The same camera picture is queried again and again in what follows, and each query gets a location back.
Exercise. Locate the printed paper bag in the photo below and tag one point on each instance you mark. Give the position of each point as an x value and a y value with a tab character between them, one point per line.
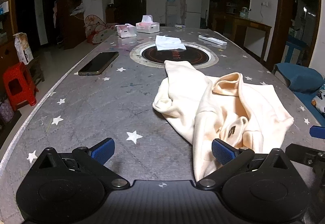
23	47

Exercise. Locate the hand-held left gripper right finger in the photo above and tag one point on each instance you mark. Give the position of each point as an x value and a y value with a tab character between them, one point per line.
223	151

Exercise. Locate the pink white tissue box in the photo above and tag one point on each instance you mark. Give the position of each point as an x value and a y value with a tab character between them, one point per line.
148	27

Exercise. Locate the white paper tissue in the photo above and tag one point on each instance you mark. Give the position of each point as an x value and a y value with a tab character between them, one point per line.
168	43

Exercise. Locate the patterned pillow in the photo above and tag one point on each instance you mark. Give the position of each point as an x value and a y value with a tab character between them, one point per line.
320	102

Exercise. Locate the white refrigerator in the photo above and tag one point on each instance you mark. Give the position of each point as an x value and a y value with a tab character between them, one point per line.
193	5

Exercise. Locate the red plastic stool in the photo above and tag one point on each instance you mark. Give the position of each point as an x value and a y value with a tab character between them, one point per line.
19	87

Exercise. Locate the grey star-print table cover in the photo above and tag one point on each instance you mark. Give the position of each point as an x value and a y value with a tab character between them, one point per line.
101	102

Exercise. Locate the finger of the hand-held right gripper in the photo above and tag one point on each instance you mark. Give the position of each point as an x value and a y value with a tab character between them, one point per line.
318	131
304	154

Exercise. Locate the white remote control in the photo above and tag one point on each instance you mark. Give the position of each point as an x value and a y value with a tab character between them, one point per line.
212	40

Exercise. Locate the blue plastic stool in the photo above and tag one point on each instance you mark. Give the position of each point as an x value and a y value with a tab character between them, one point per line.
297	42

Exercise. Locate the white water dispenser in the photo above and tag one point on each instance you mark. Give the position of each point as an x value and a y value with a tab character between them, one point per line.
171	14

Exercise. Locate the white plastic bag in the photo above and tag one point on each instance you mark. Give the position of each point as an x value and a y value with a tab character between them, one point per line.
77	9

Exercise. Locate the cream sweatshirt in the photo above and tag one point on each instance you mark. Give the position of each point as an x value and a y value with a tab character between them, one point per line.
182	102

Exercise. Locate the wooden side desk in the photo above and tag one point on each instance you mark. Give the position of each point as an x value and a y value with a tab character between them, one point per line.
251	24

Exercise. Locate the floral covered fan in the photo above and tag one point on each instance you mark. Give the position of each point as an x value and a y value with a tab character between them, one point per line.
97	29

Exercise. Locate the blue chair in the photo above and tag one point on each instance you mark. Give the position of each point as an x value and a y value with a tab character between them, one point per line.
302	78

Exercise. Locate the patterned waste bin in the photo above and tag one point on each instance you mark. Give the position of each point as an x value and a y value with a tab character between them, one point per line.
6	112

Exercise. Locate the wooden glass-front cabinet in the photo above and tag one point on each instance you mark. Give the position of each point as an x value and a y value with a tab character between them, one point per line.
6	23

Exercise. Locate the small white tissue pack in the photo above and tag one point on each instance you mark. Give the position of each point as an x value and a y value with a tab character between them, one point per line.
126	31

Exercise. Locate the narrow wooden shelf cabinet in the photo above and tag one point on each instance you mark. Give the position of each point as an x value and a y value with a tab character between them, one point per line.
73	26

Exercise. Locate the round built-in cooktop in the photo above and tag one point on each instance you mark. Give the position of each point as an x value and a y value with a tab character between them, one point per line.
198	57

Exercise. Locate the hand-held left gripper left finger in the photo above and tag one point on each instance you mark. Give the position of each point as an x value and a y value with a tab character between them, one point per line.
102	151

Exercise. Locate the dark smartphone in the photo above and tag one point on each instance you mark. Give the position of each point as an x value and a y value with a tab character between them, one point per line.
99	63

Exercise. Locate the pink hanging cloth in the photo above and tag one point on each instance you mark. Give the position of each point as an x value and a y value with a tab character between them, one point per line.
55	13

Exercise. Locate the small flat packet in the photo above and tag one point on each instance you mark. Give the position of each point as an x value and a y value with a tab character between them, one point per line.
179	26

